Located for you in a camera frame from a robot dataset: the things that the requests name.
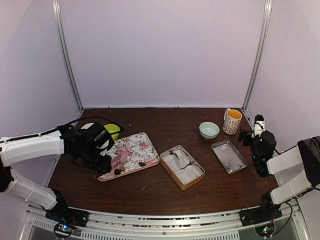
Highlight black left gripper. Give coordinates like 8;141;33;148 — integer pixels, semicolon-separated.
79;145;112;174

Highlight pink metal tongs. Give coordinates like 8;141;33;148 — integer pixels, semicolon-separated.
97;153;129;182

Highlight bear print tin lid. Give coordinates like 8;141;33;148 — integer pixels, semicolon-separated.
211;140;248;175

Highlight white chocolate piece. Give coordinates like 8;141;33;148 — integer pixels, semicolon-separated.
104;172;113;179

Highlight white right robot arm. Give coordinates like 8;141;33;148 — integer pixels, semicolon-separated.
238;130;320;221

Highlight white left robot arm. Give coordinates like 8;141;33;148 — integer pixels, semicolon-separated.
0;122;115;222

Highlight dark rose chocolate lower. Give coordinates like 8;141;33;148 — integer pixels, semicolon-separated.
114;169;121;175

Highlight white round cup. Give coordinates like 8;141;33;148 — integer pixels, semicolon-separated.
80;123;94;130

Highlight lime green plastic bowl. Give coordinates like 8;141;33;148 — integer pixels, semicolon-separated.
104;123;121;141

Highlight pink floral serving tray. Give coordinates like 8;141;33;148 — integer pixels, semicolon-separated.
105;132;160;180

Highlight white floral mug yellow inside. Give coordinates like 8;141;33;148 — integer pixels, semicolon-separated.
222;108;243;135

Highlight light blue ceramic bowl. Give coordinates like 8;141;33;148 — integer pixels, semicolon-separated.
199;121;220;140

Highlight tan tin box paper cups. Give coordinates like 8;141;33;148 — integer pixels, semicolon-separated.
160;145;206;191

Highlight right circuit board with leds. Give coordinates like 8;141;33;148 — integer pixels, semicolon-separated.
254;223;276;238

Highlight circuit board with leds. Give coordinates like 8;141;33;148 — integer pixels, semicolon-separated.
254;223;276;238
53;223;75;239

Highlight left circuit board with leds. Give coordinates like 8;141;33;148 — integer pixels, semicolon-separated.
53;223;75;239

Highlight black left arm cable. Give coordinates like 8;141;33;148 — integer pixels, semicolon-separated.
32;116;125;141

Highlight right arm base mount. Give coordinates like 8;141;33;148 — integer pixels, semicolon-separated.
239;192;283;227

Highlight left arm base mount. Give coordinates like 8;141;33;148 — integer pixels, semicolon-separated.
44;188;89;227

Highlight right side aluminium base rail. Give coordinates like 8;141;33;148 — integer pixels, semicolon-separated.
241;107;311;226

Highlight front aluminium frame rail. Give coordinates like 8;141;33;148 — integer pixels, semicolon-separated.
19;199;308;240

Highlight right rear aluminium corner post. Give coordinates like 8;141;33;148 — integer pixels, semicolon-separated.
241;0;273;112

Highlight aluminium corner post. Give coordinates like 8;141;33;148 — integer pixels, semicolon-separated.
241;0;273;112
52;0;84;112

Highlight left rear aluminium corner post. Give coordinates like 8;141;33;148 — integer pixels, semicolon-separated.
52;0;84;112

